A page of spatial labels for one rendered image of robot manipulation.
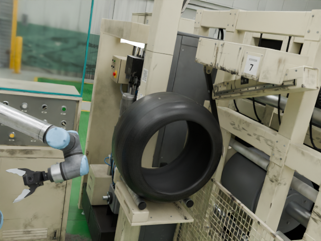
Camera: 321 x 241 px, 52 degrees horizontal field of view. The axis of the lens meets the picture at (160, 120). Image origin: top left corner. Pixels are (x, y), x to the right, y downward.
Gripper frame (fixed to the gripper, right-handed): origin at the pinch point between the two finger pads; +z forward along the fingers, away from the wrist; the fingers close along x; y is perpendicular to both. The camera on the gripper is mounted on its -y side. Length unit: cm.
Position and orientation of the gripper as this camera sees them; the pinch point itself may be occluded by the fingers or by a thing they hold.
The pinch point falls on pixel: (8, 186)
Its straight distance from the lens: 169.5
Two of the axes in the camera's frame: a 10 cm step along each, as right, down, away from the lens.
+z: -9.6, 2.6, -1.3
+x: -2.8, -9.5, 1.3
